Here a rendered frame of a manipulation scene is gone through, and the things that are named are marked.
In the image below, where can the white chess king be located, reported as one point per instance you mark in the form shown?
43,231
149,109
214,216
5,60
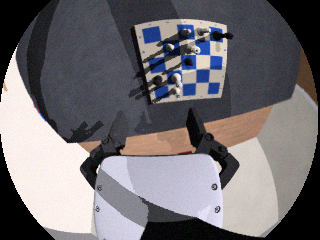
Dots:
189,48

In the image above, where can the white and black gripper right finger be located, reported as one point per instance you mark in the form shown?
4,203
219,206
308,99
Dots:
206,143

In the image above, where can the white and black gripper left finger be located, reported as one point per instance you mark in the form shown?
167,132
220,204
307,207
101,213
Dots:
110,145

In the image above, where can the blue and white chessboard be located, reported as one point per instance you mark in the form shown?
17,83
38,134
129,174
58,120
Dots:
205,79

